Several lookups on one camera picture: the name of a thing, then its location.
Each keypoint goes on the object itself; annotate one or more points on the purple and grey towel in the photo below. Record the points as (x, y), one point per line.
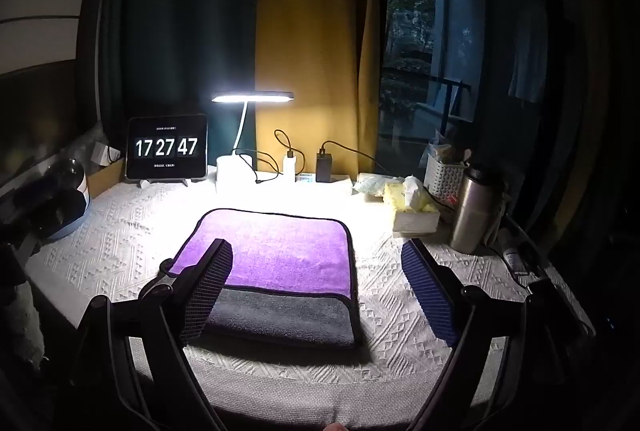
(280, 261)

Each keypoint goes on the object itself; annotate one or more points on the white plastic packet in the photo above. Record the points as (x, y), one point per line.
(370, 183)

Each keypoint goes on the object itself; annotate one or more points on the dark green curtain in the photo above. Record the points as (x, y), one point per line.
(180, 26)

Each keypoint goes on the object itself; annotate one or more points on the white plastic basket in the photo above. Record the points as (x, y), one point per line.
(445, 173)

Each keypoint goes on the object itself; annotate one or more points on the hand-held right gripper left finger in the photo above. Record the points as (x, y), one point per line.
(210, 281)

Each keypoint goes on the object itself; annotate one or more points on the white power strip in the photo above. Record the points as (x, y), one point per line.
(325, 182)

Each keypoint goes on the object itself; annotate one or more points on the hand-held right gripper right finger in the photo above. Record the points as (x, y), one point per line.
(431, 291)

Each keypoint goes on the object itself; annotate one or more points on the stainless steel bottle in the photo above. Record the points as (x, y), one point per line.
(470, 211)

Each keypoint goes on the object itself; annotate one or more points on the white desk lamp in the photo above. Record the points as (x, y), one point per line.
(240, 161)

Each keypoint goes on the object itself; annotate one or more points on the yellow tissue box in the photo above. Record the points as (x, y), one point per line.
(407, 206)

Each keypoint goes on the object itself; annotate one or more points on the tablet with clock display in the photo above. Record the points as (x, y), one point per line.
(166, 146)

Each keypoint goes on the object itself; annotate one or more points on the black charger adapter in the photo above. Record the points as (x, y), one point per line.
(326, 166)

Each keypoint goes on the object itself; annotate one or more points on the white textured tablecloth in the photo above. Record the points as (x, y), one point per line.
(310, 361)

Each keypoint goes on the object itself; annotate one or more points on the yellow curtain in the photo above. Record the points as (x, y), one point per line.
(312, 41)

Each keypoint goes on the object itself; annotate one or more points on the white charger plug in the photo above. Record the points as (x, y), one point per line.
(289, 163)

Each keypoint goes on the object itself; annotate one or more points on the black round device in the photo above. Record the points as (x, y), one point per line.
(57, 201)

